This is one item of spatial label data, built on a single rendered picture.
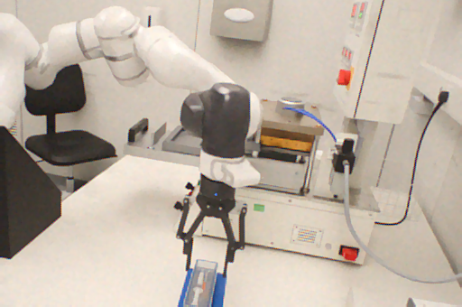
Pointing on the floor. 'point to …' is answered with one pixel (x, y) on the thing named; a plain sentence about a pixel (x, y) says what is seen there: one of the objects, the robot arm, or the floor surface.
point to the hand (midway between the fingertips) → (207, 260)
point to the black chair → (57, 151)
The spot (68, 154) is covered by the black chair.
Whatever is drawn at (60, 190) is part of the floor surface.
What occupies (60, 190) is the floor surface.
